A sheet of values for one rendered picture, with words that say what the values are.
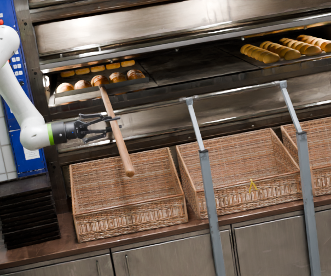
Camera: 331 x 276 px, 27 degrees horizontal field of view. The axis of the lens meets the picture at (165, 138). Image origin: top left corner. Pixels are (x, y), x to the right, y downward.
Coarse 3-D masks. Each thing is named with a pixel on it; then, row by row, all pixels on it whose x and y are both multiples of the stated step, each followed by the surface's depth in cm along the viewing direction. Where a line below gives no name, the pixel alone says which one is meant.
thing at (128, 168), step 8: (104, 88) 380; (104, 96) 353; (104, 104) 338; (112, 112) 312; (112, 128) 283; (120, 136) 265; (120, 144) 253; (120, 152) 243; (128, 160) 230; (128, 168) 221; (128, 176) 220
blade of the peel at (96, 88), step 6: (126, 78) 418; (138, 78) 395; (144, 78) 396; (108, 84) 393; (114, 84) 394; (120, 84) 394; (126, 84) 395; (72, 90) 391; (78, 90) 392; (84, 90) 392; (90, 90) 393; (96, 90) 393; (54, 96) 391; (60, 96) 391
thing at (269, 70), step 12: (312, 60) 381; (324, 60) 382; (240, 72) 379; (252, 72) 377; (264, 72) 378; (276, 72) 379; (168, 84) 377; (180, 84) 373; (192, 84) 374; (204, 84) 375; (216, 84) 376; (108, 96) 369; (120, 96) 370; (132, 96) 371; (144, 96) 372; (60, 108) 367; (72, 108) 368
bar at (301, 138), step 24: (192, 96) 338; (216, 96) 339; (288, 96) 339; (72, 120) 331; (192, 120) 333; (216, 216) 329; (312, 216) 336; (216, 240) 332; (312, 240) 339; (216, 264) 335; (312, 264) 342
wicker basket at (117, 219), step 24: (72, 168) 371; (96, 168) 373; (120, 168) 374; (144, 168) 375; (168, 168) 376; (72, 192) 347; (96, 192) 373; (120, 192) 373; (144, 192) 375; (168, 192) 376; (96, 216) 332; (120, 216) 333; (144, 216) 335; (168, 216) 349
